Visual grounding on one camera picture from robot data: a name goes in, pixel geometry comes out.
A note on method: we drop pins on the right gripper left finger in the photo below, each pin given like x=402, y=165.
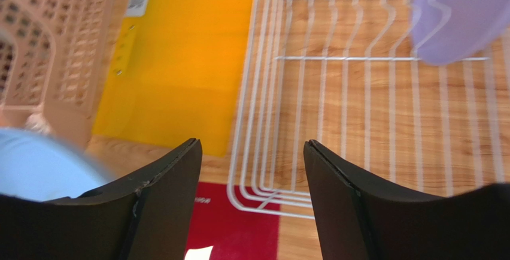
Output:
x=143, y=215

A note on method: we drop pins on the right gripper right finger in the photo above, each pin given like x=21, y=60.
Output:
x=360, y=215

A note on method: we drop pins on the blue plate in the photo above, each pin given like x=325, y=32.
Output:
x=39, y=168

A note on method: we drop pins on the purple plate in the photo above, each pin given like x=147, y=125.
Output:
x=447, y=31

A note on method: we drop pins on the red plastic folder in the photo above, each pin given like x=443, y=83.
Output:
x=218, y=230

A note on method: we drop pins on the orange plastic folder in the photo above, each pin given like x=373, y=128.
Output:
x=176, y=73

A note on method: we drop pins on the pink plastic file organizer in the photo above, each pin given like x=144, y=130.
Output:
x=51, y=61

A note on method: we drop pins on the white wire dish rack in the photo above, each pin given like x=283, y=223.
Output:
x=347, y=74

